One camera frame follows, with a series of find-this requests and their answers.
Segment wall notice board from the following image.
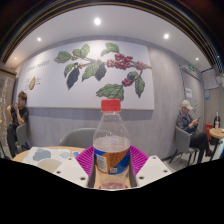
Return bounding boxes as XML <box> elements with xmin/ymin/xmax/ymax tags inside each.
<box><xmin>200</xmin><ymin>68</ymin><xmax>221</xmax><ymax>91</ymax></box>

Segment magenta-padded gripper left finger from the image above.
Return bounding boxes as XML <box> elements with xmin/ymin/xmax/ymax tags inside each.
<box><xmin>53</xmin><ymin>145</ymin><xmax>96</xmax><ymax>188</ymax></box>

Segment grey upholstered chair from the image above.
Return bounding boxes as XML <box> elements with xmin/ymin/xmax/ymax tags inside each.
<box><xmin>14</xmin><ymin>123</ymin><xmax>33</xmax><ymax>153</ymax></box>
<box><xmin>59</xmin><ymin>127</ymin><xmax>98</xmax><ymax>150</ymax></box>
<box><xmin>169</xmin><ymin>125</ymin><xmax>198</xmax><ymax>165</ymax></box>

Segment clear red-capped drink bottle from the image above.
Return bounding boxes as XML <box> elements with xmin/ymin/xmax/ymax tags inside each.
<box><xmin>92</xmin><ymin>98</ymin><xmax>132</xmax><ymax>190</ymax></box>

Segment round ceiling lights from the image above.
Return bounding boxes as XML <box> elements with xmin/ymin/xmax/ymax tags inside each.
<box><xmin>36</xmin><ymin>17</ymin><xmax>200</xmax><ymax>62</ymax></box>

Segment black mug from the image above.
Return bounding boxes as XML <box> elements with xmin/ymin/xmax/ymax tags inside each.
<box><xmin>35</xmin><ymin>157</ymin><xmax>63</xmax><ymax>175</ymax></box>

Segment coffee plant wall mural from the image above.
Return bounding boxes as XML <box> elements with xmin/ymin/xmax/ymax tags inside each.
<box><xmin>16</xmin><ymin>39</ymin><xmax>155</xmax><ymax>111</ymax></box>

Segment person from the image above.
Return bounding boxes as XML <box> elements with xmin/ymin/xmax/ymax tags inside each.
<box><xmin>5</xmin><ymin>90</ymin><xmax>30</xmax><ymax>159</ymax></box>
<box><xmin>175</xmin><ymin>99</ymin><xmax>213</xmax><ymax>165</ymax></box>

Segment small round wooden side table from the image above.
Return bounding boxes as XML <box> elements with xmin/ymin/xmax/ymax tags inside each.
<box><xmin>208</xmin><ymin>128</ymin><xmax>224</xmax><ymax>161</ymax></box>

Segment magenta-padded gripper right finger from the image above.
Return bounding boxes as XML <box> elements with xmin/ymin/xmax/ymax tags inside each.
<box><xmin>128</xmin><ymin>145</ymin><xmax>173</xmax><ymax>188</ymax></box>

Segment small clear bottle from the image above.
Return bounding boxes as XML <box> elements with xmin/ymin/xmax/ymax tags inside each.
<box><xmin>213</xmin><ymin>111</ymin><xmax>221</xmax><ymax>131</ymax></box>

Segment red bin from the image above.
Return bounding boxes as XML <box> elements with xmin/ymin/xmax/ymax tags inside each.
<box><xmin>204</xmin><ymin>123</ymin><xmax>213</xmax><ymax>141</ymax></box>

